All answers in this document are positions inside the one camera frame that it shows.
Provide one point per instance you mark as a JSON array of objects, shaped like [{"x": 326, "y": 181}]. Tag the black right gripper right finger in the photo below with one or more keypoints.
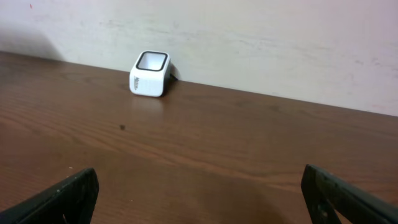
[{"x": 326, "y": 195}]

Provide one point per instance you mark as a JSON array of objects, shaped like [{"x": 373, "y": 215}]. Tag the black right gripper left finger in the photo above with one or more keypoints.
[{"x": 71, "y": 200}]

